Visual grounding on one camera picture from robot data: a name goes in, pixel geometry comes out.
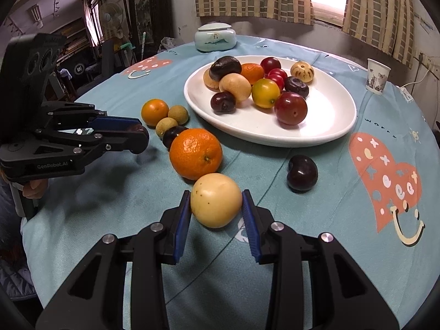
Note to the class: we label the blue printed tablecloth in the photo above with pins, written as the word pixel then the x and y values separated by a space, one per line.
pixel 326 213

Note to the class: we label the clear plastic bag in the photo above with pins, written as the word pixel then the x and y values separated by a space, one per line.
pixel 168 44

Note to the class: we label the white power strip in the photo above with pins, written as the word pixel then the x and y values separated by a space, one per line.
pixel 428 62

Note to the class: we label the dark purple plum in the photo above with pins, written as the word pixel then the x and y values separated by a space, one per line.
pixel 172 134
pixel 296 87
pixel 302 173
pixel 141 129

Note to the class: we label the framed painting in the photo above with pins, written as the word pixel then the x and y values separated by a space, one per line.
pixel 139 10

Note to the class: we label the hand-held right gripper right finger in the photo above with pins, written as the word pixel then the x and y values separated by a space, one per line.
pixel 250 227

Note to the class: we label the printed paper cup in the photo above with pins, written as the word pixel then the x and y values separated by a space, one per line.
pixel 376 77

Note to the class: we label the tan longan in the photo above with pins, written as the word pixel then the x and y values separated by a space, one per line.
pixel 178 114
pixel 165 126

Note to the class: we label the small red plum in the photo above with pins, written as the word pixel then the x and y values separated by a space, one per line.
pixel 271 64

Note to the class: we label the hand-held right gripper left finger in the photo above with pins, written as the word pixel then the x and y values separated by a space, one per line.
pixel 181 227

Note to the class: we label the yellow-orange tangerine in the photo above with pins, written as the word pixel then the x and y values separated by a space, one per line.
pixel 154 112

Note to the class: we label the white oval plate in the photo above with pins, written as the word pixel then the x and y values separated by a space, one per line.
pixel 326 117

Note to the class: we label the white standing fan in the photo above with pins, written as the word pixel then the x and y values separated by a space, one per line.
pixel 111 17

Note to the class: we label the blue quilted jacket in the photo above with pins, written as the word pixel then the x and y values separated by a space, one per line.
pixel 15 282

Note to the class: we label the large red plum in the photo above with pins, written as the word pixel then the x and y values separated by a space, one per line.
pixel 290 108

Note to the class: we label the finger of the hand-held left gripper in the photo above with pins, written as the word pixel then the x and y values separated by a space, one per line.
pixel 117 123
pixel 134 142

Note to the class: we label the large orange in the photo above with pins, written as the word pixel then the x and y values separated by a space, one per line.
pixel 196 154

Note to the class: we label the person's left hand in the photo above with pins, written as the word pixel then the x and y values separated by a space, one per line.
pixel 34 189

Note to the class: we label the small striped pepino melon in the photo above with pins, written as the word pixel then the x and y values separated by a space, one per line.
pixel 302 71

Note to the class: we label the narrow checked curtain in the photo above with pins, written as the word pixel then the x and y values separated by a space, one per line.
pixel 378 10

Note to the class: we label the pale ceramic lidded jar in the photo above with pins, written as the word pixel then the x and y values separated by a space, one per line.
pixel 216 39

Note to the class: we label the round cream fruit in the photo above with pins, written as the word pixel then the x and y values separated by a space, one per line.
pixel 216 200

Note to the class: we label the bright red plum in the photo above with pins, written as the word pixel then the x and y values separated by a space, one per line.
pixel 279 84
pixel 277 74

